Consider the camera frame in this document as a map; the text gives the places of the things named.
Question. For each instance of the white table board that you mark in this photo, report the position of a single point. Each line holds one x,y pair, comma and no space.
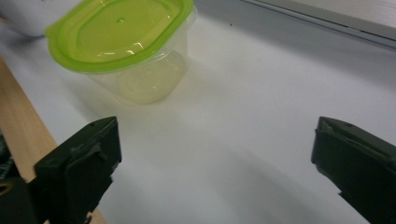
236,109

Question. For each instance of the aluminium floor rail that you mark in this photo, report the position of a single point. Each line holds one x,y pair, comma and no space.
327,21

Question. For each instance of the yellow-green plastic bowl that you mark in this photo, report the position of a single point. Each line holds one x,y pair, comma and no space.
124,40

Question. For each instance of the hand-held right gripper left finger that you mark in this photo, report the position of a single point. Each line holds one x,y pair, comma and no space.
77,174

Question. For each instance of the wooden table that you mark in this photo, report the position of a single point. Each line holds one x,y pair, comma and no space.
21,130

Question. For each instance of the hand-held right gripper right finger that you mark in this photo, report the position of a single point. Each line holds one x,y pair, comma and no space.
358,161

